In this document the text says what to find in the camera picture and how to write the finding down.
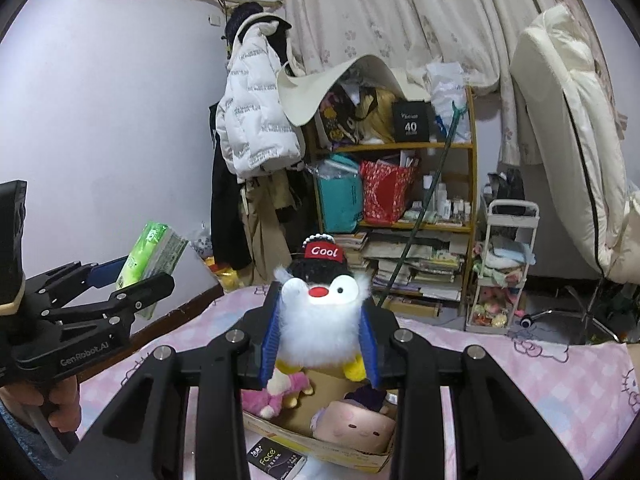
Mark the black flat packet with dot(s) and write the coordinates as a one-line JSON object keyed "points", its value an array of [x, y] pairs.
{"points": [[275, 460]]}

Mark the wooden shelf rack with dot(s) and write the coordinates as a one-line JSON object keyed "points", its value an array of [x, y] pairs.
{"points": [[425, 145]]}

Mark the plastic bag with yellow items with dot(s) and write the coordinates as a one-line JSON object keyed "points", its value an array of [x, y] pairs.
{"points": [[217, 270]]}

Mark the beige pants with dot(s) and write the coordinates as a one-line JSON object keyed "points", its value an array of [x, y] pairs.
{"points": [[265, 240]]}

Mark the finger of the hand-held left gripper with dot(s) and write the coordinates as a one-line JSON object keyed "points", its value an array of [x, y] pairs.
{"points": [[150, 290], [107, 270]]}

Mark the purple haired plush doll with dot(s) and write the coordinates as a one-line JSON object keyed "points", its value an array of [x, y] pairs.
{"points": [[350, 427]]}

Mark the white trolley cart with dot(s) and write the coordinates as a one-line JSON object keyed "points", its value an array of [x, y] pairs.
{"points": [[515, 207]]}

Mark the red patterned bag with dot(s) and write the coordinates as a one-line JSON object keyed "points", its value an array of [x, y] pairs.
{"points": [[387, 195]]}

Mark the pile of papers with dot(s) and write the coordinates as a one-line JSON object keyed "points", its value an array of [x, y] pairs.
{"points": [[425, 270]]}

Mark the pink cat print bed sheet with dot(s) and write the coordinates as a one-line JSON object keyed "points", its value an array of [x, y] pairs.
{"points": [[550, 395]]}

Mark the white plastic bag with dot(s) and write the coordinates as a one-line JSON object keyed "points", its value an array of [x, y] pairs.
{"points": [[447, 90]]}

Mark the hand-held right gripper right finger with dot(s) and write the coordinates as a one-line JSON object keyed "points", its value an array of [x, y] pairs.
{"points": [[371, 350]]}

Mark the group of small bottles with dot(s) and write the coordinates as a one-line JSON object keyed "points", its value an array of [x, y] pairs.
{"points": [[447, 205]]}

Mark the black bag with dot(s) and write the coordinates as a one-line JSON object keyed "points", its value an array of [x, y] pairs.
{"points": [[507, 185]]}

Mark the green tissue pack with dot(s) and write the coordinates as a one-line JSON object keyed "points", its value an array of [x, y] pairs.
{"points": [[155, 250]]}

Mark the cream curled mat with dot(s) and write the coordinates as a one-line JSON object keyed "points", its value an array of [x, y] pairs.
{"points": [[305, 95]]}

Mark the cream padded recliner chair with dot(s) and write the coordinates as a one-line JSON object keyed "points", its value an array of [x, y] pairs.
{"points": [[560, 110]]}

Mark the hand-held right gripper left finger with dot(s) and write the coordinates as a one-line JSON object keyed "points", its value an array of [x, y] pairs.
{"points": [[270, 340]]}

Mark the black coat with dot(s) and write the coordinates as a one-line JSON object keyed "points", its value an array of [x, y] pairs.
{"points": [[227, 220]]}

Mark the white penguin plush toy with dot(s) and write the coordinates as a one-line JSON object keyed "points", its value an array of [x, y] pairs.
{"points": [[320, 330]]}

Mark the floral curtain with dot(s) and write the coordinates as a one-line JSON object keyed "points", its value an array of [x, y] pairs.
{"points": [[400, 10]]}

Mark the pink plush toy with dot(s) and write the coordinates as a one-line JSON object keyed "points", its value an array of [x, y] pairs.
{"points": [[265, 400]]}

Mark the person's left hand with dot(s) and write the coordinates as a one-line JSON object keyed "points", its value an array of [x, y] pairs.
{"points": [[60, 400]]}

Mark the black box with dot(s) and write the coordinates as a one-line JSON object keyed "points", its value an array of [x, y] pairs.
{"points": [[412, 125]]}

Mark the teal bag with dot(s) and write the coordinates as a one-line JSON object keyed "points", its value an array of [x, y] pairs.
{"points": [[340, 200]]}

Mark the cardboard box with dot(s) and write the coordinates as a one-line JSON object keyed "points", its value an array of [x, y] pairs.
{"points": [[325, 452]]}

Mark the dark patterned tote bag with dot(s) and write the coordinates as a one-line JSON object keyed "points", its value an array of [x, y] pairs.
{"points": [[340, 120]]}

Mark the white puffer jacket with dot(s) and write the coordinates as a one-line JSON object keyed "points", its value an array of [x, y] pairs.
{"points": [[255, 110]]}

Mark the stack of books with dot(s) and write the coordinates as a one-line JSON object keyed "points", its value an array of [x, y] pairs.
{"points": [[350, 247]]}

